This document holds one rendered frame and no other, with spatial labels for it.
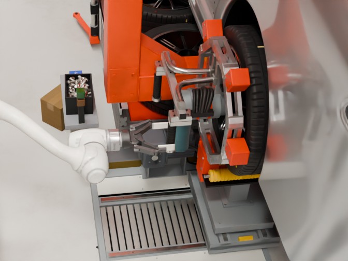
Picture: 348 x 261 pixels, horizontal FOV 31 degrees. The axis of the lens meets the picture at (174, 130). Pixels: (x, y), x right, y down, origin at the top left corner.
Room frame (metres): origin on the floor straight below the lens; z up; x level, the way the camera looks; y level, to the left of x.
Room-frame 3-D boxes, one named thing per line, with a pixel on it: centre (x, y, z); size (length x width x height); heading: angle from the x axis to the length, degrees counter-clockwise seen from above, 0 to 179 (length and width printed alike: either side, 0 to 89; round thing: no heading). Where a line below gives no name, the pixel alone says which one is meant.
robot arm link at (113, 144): (1.88, 0.24, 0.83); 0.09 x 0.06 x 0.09; 14
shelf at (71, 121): (2.59, 0.52, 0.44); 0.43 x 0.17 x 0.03; 15
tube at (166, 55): (2.23, -0.03, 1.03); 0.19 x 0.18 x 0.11; 105
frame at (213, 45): (2.17, -0.18, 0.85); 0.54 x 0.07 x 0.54; 15
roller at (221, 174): (2.08, -0.30, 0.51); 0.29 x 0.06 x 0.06; 105
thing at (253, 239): (2.21, -0.34, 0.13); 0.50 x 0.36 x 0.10; 15
